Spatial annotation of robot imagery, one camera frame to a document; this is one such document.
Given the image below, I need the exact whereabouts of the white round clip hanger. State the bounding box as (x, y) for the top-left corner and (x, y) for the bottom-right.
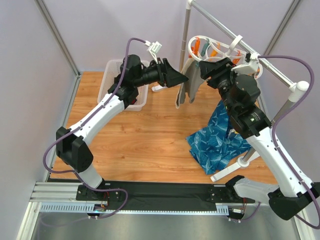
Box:
(187, 35), (263, 80)

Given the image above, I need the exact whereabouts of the cream beige sock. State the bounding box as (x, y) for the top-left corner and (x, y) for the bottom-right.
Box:
(175, 59), (193, 109)

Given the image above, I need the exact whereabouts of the grey sock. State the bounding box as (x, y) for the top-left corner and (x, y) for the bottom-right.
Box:
(185, 61), (204, 104)

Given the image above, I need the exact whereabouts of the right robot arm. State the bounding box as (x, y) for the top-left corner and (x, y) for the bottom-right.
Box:
(199, 58), (320, 220)

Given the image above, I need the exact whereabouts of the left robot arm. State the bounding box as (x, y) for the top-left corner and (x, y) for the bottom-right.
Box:
(56, 54), (188, 201)

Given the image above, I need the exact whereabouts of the white plastic basket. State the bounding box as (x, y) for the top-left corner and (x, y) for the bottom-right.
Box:
(97, 59), (149, 112)

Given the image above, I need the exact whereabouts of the blue patterned cloth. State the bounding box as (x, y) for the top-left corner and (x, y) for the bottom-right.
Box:
(186, 101), (251, 175)

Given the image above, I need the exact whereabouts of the metal drying rack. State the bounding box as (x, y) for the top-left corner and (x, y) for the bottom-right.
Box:
(151, 0), (311, 183)

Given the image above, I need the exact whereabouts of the black base mat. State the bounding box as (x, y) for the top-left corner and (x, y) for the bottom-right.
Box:
(47, 177), (281, 211)

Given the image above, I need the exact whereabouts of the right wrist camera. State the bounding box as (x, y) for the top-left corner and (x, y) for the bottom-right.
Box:
(231, 52), (262, 75)

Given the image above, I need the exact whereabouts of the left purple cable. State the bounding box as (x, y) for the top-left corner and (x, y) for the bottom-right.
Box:
(38, 37), (153, 227)

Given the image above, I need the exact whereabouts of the aluminium rail frame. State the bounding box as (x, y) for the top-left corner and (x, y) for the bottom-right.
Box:
(17, 182), (314, 240)

